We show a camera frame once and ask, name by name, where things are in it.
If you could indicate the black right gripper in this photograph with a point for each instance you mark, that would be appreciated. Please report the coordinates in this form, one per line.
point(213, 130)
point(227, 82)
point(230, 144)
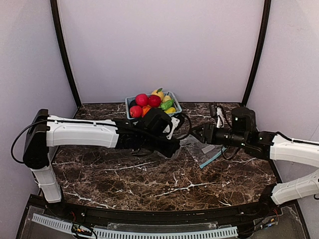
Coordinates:
point(209, 134)

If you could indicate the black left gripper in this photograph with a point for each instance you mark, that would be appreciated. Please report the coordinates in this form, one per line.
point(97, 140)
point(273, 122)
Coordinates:
point(170, 148)

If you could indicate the clear zip top bag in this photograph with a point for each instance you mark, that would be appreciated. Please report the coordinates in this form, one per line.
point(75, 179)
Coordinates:
point(194, 147)

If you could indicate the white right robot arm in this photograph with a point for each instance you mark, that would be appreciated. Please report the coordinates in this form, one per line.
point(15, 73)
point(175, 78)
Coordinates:
point(243, 134)

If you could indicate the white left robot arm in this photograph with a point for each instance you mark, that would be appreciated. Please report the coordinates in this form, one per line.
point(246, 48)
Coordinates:
point(153, 132)

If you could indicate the yellow lemon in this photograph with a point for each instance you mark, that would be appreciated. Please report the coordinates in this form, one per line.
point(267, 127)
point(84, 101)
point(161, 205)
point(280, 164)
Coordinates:
point(170, 110)

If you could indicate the orange fruit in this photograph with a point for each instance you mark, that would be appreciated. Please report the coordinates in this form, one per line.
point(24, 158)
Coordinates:
point(145, 110)

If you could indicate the red apple top right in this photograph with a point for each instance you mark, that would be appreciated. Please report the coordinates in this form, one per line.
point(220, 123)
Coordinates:
point(154, 101)

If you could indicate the red apple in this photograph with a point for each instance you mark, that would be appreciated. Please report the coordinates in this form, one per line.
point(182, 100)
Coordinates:
point(136, 111)
point(141, 100)
point(154, 101)

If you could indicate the red apple front left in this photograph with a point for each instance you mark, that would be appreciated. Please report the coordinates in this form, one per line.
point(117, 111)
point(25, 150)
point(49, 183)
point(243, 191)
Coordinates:
point(136, 111)

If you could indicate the red apple top left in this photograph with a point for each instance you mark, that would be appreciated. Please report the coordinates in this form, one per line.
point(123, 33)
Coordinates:
point(141, 100)

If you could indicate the yellow pear with leaf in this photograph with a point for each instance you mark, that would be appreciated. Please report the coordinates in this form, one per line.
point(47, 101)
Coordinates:
point(158, 93)

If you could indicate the blue plastic basket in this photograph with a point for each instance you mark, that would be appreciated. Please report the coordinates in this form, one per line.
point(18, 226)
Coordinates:
point(175, 104)

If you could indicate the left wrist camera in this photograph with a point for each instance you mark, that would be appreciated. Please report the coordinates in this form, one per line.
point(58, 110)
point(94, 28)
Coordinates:
point(177, 120)

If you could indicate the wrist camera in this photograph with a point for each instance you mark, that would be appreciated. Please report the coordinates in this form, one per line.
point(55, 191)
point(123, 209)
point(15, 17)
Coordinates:
point(177, 120)
point(217, 112)

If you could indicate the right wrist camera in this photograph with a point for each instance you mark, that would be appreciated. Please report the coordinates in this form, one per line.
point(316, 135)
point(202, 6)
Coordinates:
point(217, 112)

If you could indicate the black front rail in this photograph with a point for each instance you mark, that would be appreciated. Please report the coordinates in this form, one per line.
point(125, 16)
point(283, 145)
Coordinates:
point(243, 215)

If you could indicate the white slotted cable duct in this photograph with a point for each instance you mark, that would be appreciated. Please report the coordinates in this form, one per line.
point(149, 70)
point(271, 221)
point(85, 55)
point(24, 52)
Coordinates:
point(128, 231)

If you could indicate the right black frame post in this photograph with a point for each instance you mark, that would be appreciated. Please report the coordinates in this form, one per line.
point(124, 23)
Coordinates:
point(258, 52)

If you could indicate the black frame post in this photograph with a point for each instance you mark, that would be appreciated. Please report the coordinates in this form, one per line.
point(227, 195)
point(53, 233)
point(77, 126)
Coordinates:
point(63, 52)
point(258, 52)

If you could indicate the left black frame post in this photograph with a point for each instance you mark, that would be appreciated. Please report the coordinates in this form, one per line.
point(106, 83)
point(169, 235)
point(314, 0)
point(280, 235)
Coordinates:
point(63, 52)

